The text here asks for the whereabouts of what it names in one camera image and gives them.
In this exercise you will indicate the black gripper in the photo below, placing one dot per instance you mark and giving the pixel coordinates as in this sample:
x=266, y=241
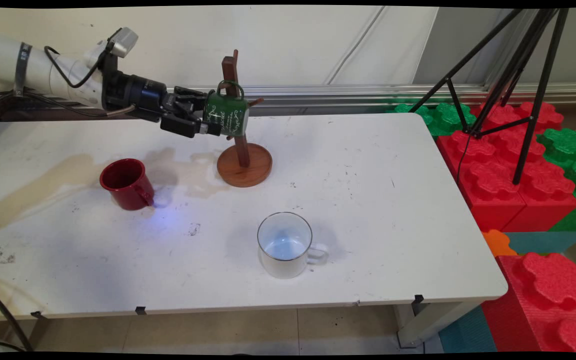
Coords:
x=138, y=95

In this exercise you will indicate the green enamel mug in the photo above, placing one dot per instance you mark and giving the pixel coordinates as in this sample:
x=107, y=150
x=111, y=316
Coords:
x=228, y=115

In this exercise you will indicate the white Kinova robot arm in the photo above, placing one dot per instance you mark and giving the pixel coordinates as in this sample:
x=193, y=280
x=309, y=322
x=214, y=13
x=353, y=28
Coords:
x=53, y=70

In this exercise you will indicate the wooden mug tree stand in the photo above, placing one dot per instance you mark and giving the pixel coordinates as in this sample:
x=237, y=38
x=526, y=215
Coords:
x=245, y=167

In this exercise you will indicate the red enamel mug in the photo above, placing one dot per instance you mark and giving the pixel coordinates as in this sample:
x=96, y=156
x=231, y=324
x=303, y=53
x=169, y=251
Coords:
x=128, y=187

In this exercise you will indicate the white enamel mug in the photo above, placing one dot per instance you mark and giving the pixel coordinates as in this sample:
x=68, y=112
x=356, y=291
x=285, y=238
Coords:
x=284, y=247

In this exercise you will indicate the black table edge clip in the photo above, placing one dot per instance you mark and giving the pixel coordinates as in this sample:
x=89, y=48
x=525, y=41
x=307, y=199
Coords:
x=141, y=310
x=36, y=314
x=418, y=299

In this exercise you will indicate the green foam block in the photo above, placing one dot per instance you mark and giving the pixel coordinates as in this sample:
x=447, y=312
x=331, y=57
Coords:
x=443, y=117
x=568, y=150

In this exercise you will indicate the red foam block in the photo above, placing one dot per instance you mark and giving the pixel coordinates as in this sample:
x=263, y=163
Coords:
x=488, y=192
x=548, y=300
x=548, y=195

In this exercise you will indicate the white table leg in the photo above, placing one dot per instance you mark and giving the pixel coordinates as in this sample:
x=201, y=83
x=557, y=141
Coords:
x=430, y=322

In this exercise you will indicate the orange foam piece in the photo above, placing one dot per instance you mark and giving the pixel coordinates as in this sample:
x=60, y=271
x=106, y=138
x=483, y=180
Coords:
x=497, y=243

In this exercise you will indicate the black tripod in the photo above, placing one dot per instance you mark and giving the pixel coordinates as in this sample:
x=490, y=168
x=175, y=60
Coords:
x=523, y=65

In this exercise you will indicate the teal foam mat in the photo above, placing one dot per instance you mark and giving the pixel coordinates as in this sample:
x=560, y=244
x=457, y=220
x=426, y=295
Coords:
x=465, y=332
x=543, y=241

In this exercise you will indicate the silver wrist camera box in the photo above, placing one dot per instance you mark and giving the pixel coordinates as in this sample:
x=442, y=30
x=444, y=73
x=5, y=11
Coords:
x=124, y=41

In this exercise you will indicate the metal wall rail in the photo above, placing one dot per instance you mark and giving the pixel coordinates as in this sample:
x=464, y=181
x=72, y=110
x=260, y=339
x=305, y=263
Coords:
x=343, y=97

